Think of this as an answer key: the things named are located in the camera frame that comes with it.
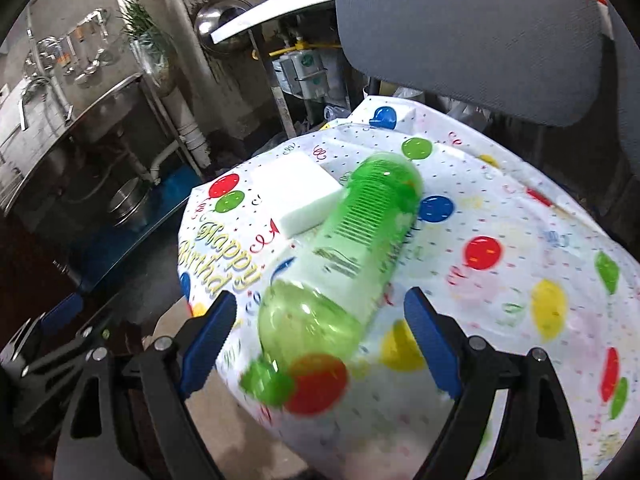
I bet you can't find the grey chair backrest pad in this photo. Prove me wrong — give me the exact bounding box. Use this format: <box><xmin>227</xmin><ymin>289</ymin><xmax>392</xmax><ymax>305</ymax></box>
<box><xmin>336</xmin><ymin>0</ymin><xmax>623</xmax><ymax>128</ymax></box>

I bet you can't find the steel bowl on wall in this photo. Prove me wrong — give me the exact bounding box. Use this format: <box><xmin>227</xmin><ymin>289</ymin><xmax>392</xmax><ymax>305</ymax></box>
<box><xmin>194</xmin><ymin>0</ymin><xmax>257</xmax><ymax>57</ymax></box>

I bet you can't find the white drain pipe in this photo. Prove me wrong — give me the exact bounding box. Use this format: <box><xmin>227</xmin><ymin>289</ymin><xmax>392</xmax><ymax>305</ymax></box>
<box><xmin>107</xmin><ymin>0</ymin><xmax>212</xmax><ymax>172</ymax></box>

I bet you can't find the right grey office chair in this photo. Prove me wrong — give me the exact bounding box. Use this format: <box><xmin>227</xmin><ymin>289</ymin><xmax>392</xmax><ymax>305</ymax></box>
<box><xmin>597</xmin><ymin>0</ymin><xmax>640</xmax><ymax>241</ymax></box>

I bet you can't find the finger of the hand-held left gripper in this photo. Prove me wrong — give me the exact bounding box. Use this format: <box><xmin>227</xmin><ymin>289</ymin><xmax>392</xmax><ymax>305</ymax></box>
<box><xmin>7</xmin><ymin>293</ymin><xmax>84</xmax><ymax>361</ymax></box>
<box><xmin>17</xmin><ymin>327</ymin><xmax>112</xmax><ymax>381</ymax></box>

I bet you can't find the stainless steel sink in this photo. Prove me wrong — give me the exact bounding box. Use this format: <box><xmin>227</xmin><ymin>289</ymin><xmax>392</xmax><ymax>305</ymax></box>
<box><xmin>0</xmin><ymin>72</ymin><xmax>147</xmax><ymax>213</ymax></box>

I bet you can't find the balloon print tablecloth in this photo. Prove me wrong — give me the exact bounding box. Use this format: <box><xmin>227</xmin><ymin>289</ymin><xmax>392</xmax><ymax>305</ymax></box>
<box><xmin>177</xmin><ymin>95</ymin><xmax>640</xmax><ymax>480</ymax></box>

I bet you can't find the green potted plant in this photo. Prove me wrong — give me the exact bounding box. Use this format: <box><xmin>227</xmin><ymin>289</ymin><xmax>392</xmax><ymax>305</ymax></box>
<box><xmin>119</xmin><ymin>0</ymin><xmax>177</xmax><ymax>88</ymax></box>

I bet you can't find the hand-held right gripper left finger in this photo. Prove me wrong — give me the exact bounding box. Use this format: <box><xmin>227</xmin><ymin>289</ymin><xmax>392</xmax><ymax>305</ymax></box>
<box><xmin>52</xmin><ymin>290</ymin><xmax>238</xmax><ymax>480</ymax></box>

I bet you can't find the white countertop slab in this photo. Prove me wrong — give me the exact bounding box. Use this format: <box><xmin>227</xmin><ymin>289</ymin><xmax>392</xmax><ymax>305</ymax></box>
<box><xmin>210</xmin><ymin>0</ymin><xmax>342</xmax><ymax>46</ymax></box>

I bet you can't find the green plastic bottle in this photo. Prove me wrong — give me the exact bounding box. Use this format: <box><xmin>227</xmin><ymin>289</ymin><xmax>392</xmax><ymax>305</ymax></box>
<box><xmin>240</xmin><ymin>152</ymin><xmax>424</xmax><ymax>409</ymax></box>

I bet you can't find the row of hanging steel utensils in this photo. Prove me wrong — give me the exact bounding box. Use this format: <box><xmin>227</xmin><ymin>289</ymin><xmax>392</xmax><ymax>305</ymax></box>
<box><xmin>27</xmin><ymin>7</ymin><xmax>120</xmax><ymax>87</ymax></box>

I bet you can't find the gas meter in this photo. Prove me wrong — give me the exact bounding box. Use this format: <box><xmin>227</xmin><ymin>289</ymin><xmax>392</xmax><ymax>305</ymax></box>
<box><xmin>276</xmin><ymin>50</ymin><xmax>329</xmax><ymax>102</ymax></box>

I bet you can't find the steel basin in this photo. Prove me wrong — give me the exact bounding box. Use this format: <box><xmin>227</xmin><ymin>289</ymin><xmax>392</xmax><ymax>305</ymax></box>
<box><xmin>106</xmin><ymin>176</ymin><xmax>152</xmax><ymax>232</ymax></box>

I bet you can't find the steel faucet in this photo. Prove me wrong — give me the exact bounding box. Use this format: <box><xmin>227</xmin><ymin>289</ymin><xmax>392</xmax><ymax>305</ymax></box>
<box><xmin>19</xmin><ymin>74</ymin><xmax>75</xmax><ymax>128</ymax></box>

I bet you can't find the blue floor mat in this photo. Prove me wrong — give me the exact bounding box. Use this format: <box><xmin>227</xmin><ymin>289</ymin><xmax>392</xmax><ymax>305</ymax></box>
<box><xmin>75</xmin><ymin>165</ymin><xmax>202</xmax><ymax>293</ymax></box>

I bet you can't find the yellow gas pipe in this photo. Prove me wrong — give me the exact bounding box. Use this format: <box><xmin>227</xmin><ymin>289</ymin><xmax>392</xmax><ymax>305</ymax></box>
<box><xmin>270</xmin><ymin>41</ymin><xmax>344</xmax><ymax>59</ymax></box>

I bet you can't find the white foam block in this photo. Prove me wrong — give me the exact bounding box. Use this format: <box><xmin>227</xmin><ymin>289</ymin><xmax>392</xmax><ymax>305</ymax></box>
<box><xmin>251</xmin><ymin>152</ymin><xmax>344</xmax><ymax>237</ymax></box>

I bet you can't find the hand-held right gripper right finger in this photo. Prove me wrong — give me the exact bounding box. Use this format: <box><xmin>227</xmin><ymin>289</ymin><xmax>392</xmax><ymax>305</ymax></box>
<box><xmin>404</xmin><ymin>287</ymin><xmax>586</xmax><ymax>480</ymax></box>

